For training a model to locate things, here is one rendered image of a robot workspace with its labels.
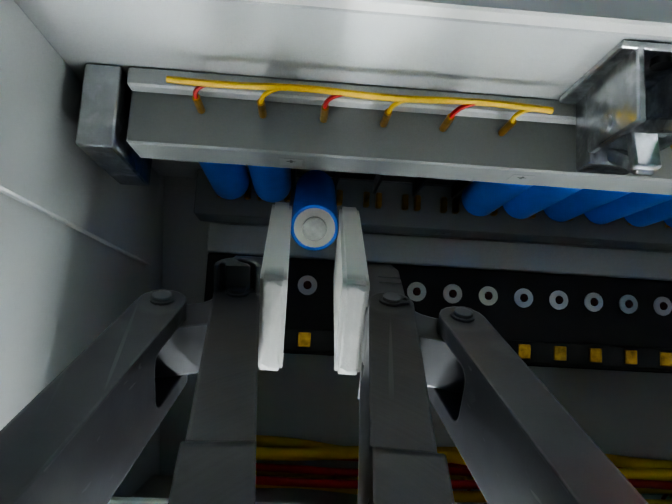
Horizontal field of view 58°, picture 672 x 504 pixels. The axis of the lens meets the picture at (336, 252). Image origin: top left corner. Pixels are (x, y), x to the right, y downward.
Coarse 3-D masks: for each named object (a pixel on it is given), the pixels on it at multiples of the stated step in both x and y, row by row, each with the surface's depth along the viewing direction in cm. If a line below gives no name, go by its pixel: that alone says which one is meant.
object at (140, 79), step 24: (144, 72) 20; (168, 72) 20; (192, 72) 20; (216, 96) 20; (240, 96) 20; (288, 96) 20; (312, 96) 20; (456, 96) 20; (480, 96) 20; (504, 96) 20; (528, 120) 21; (552, 120) 21
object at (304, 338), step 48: (288, 288) 34; (432, 288) 34; (480, 288) 34; (528, 288) 35; (576, 288) 35; (624, 288) 35; (288, 336) 33; (528, 336) 34; (576, 336) 34; (624, 336) 35
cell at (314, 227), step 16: (304, 176) 27; (320, 176) 27; (304, 192) 24; (320, 192) 24; (304, 208) 22; (320, 208) 22; (336, 208) 24; (304, 224) 22; (320, 224) 22; (336, 224) 22; (304, 240) 23; (320, 240) 23
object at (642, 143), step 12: (648, 120) 17; (660, 120) 16; (636, 132) 17; (648, 132) 17; (660, 132) 16; (636, 144) 17; (648, 144) 17; (636, 156) 17; (648, 156) 17; (660, 156) 17; (636, 168) 17; (648, 168) 17
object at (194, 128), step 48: (144, 96) 20; (192, 96) 19; (336, 96) 19; (384, 96) 19; (432, 96) 19; (144, 144) 20; (192, 144) 20; (240, 144) 20; (288, 144) 20; (336, 144) 20; (384, 144) 21; (432, 144) 21; (480, 144) 21; (528, 144) 21
